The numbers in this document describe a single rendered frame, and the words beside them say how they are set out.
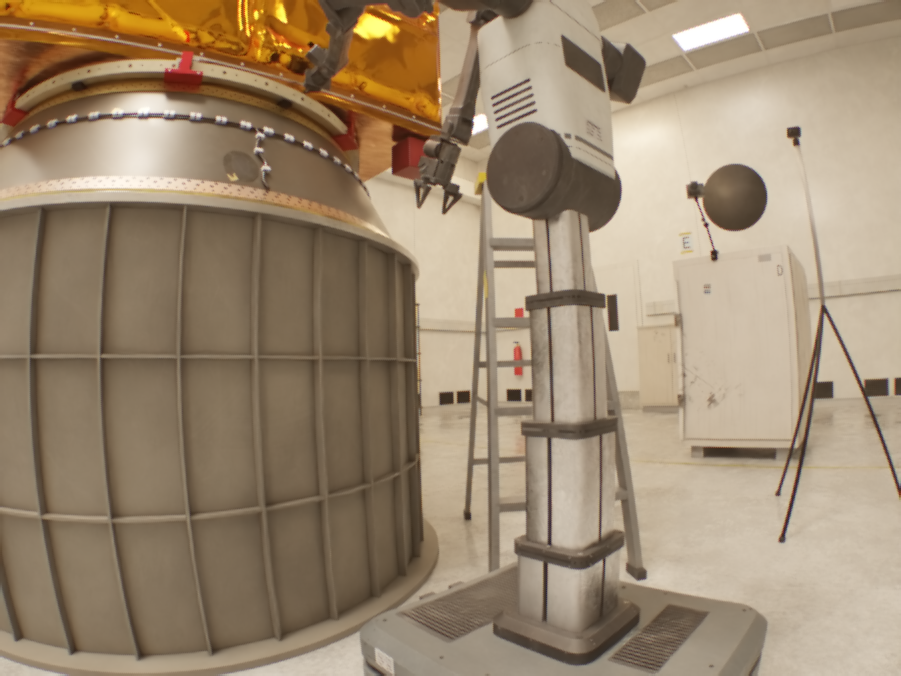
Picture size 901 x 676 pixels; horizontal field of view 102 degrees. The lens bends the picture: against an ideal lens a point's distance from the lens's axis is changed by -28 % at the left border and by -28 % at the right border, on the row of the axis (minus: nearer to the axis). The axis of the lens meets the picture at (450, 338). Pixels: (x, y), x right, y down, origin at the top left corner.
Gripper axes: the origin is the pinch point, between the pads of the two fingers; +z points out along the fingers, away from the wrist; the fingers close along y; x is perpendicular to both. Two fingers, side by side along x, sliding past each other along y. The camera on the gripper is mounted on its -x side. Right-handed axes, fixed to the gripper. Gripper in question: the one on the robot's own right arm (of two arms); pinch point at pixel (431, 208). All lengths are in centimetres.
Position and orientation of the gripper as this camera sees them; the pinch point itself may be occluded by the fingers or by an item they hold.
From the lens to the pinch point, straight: 150.0
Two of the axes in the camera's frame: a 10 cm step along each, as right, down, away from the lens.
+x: 6.0, 4.4, -6.7
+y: -7.4, -0.2, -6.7
